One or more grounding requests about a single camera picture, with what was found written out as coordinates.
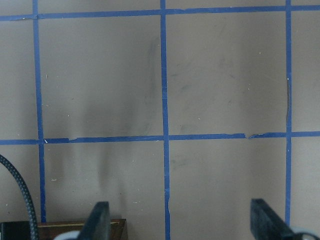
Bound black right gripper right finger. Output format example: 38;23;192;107
250;198;320;240

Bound black braided cable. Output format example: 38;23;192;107
0;153;40;240

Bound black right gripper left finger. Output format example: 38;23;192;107
56;201;111;240

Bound dark brown wooden cabinet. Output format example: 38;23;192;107
38;219;128;240

